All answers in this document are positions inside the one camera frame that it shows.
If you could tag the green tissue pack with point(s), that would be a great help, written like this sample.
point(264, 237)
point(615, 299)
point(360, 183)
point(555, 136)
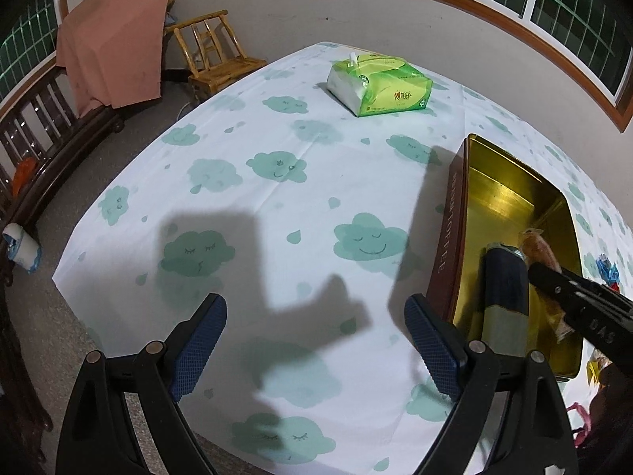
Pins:
point(383, 86)

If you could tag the pink cloth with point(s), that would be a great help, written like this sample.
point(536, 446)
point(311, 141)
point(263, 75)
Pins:
point(113, 34)

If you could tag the dark wooden bench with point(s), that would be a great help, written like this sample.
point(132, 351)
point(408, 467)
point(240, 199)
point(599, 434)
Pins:
point(54, 143)

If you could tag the dark blue snack packet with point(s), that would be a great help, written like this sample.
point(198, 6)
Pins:
point(504, 287)

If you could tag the dark cloth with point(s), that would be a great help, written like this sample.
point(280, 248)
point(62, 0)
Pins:
point(611, 420)

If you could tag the orange plastic bag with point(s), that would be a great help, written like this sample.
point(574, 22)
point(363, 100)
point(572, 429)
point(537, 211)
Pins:
point(23, 175)

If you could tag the brown and gold tin box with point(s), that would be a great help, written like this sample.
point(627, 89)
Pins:
point(455, 237)

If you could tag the green tinted window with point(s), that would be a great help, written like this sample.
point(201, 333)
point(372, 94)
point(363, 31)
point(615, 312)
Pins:
point(24, 39)

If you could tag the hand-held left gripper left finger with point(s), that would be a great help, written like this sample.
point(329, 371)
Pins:
point(198, 346)

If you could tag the wood framed window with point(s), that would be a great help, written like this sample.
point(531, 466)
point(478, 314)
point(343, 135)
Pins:
point(514, 20)

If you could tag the small wooden chair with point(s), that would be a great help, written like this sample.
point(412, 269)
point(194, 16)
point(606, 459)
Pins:
point(222, 67)

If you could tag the yellow snack packet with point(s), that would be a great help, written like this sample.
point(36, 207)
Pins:
point(597, 370)

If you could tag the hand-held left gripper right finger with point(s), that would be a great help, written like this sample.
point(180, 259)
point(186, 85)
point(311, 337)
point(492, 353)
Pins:
point(435, 351)

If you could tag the cloud print tablecloth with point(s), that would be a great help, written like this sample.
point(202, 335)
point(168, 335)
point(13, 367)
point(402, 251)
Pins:
point(296, 208)

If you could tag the orange snack packet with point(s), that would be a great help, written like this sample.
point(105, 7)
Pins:
point(536, 250)

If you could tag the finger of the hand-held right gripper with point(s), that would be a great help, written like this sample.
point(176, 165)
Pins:
point(549, 279)

